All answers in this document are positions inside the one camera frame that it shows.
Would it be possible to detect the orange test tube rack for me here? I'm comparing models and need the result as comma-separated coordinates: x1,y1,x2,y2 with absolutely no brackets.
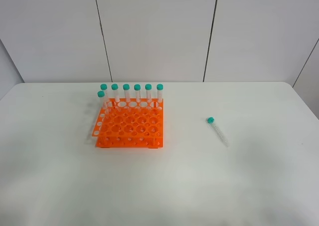
92,98,164,149

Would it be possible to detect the row tube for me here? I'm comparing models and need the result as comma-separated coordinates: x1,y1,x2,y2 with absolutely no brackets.
157,84,163,106
134,84,141,109
100,83,110,104
123,84,131,108
111,83,120,108
145,84,152,109

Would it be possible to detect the teal-capped test tube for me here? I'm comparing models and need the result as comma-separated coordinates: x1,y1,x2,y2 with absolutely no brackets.
206,117,229,147
97,90,109,117

